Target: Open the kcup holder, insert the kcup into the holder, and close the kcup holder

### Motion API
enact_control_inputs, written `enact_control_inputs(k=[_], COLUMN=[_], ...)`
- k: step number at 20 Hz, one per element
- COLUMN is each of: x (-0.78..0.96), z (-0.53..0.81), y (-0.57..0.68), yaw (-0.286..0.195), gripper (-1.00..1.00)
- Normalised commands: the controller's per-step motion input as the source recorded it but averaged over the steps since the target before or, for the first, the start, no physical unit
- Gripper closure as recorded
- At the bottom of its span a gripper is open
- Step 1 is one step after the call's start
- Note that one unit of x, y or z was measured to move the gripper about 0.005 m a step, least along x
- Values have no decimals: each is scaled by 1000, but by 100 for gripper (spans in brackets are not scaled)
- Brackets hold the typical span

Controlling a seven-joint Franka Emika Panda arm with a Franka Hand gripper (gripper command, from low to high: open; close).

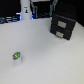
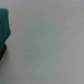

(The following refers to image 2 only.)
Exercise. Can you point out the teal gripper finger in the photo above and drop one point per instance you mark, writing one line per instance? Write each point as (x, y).
(5, 31)

